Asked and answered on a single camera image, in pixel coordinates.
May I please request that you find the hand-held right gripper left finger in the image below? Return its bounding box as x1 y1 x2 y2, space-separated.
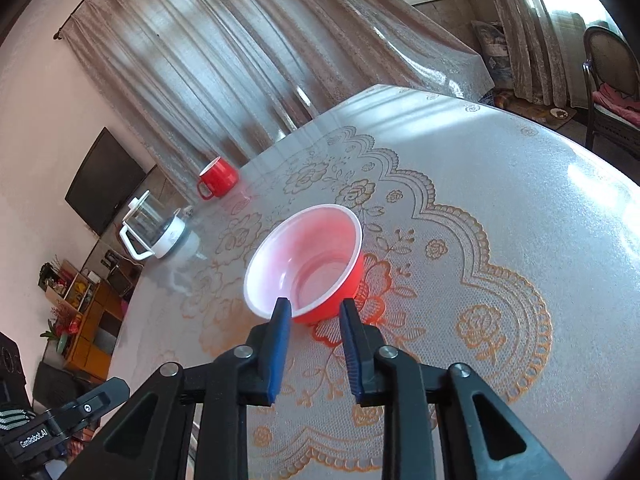
60 297 293 480

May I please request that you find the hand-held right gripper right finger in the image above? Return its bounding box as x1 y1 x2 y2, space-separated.
339 297 573 480

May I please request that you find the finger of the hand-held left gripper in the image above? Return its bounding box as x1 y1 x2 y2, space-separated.
47 378 131 427

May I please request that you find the red plastic bowl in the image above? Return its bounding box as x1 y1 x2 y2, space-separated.
243 204 364 326

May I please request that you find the orange wooden cabinet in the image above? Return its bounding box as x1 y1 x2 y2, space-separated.
64 280 126 380

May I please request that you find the wooden display shelf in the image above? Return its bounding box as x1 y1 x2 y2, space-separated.
40 260 96 311

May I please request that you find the white glass electric kettle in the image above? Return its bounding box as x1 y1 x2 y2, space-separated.
119 190 201 261

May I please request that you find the red mug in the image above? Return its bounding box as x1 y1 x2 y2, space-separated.
196 156 239 201

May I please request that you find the black flat television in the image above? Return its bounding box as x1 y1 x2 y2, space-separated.
65 127 147 237

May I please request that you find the wide grey patterned curtain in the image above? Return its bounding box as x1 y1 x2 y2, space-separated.
55 0 496 181

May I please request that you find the printed fabric bundle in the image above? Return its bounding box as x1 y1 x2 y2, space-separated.
472 20 516 93

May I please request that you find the red cloth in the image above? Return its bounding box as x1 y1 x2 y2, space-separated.
592 84 640 126

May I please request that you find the grey window curtain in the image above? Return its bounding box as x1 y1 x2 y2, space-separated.
467 0 591 111

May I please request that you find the dark round-back chair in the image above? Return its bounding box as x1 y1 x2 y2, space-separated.
582 25 640 153

